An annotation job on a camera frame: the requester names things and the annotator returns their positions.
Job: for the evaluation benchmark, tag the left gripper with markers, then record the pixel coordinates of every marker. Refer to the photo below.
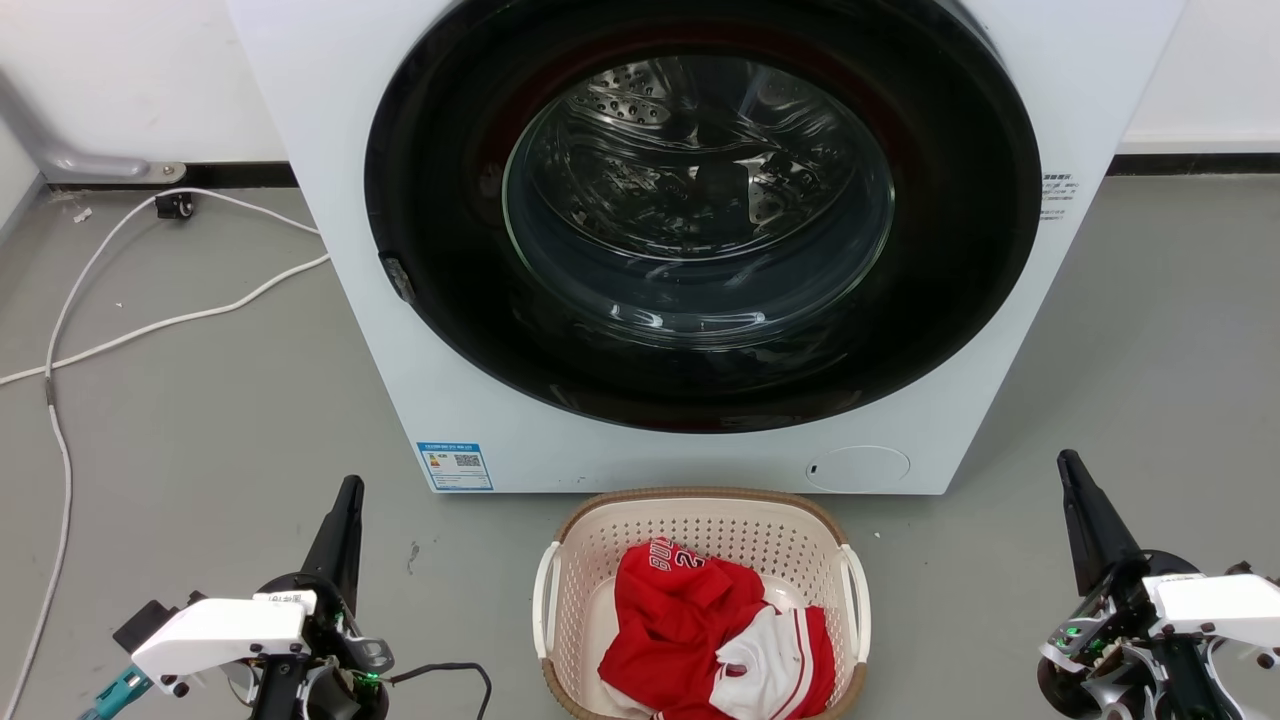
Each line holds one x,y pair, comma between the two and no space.
335,640

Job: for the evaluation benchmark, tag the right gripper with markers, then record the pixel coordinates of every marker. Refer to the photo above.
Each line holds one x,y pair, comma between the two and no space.
1130,640

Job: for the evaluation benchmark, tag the beige plastic laundry basket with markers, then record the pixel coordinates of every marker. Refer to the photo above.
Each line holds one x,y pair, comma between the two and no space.
700,520

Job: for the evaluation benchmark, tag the blue energy label sticker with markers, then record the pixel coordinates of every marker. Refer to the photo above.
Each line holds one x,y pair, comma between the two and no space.
455,467

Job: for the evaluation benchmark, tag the round white filter cover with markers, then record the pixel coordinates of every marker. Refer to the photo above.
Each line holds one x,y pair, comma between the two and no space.
858,468

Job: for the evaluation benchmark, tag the round black washer door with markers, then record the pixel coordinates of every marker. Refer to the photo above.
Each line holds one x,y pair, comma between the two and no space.
450,320

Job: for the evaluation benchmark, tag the teal connector plug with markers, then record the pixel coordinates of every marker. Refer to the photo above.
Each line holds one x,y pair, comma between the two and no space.
115,692

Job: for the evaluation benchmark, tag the red and white jersey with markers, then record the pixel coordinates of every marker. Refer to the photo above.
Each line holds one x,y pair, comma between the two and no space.
670,625

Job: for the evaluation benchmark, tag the small black floor clamp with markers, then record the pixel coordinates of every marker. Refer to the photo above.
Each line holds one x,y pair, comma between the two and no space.
175,206

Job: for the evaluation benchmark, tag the white front-load washing machine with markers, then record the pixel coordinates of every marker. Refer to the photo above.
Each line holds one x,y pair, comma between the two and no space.
330,120

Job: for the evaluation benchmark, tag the grey drain pipe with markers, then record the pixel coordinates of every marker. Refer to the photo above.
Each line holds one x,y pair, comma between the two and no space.
60,158

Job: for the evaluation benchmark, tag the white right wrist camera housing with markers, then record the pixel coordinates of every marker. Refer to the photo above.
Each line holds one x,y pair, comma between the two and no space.
1220,605

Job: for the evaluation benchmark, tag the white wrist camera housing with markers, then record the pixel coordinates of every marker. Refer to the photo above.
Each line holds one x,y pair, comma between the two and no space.
1220,605
220,635

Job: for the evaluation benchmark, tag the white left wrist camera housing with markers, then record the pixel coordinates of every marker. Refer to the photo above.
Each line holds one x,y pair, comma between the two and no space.
220,635

